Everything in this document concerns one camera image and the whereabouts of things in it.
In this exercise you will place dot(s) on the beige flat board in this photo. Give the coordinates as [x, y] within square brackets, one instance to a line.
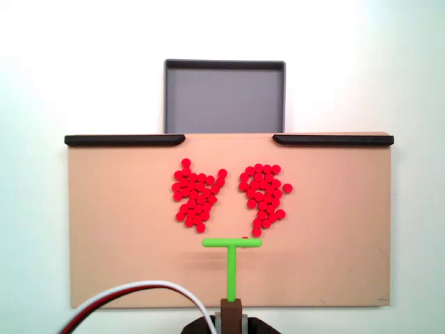
[121, 243]

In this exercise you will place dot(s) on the grey shallow tray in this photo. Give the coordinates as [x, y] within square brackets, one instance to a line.
[224, 101]

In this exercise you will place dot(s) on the black edge rail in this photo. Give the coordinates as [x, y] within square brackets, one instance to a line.
[121, 140]
[333, 140]

